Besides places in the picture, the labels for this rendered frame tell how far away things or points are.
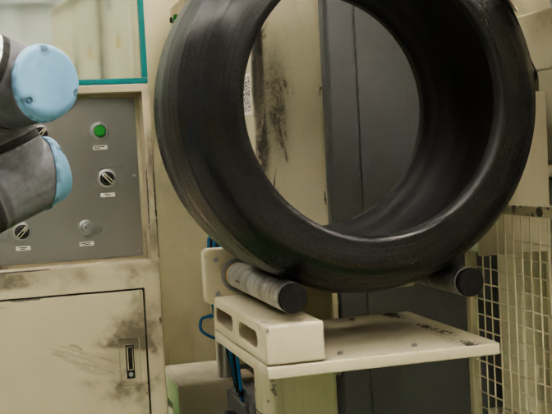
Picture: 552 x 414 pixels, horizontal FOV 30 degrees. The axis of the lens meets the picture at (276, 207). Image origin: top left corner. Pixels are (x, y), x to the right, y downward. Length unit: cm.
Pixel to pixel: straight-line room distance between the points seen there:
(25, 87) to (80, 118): 95
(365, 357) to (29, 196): 54
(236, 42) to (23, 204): 37
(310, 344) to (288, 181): 44
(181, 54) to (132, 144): 73
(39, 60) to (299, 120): 72
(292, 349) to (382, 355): 14
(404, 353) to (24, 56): 70
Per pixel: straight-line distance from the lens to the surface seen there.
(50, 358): 217
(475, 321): 203
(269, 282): 155
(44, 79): 126
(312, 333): 150
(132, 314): 218
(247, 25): 147
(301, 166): 187
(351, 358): 153
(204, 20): 148
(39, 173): 140
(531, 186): 197
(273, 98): 185
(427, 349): 158
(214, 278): 181
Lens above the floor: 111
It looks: 3 degrees down
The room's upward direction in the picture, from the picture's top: 3 degrees counter-clockwise
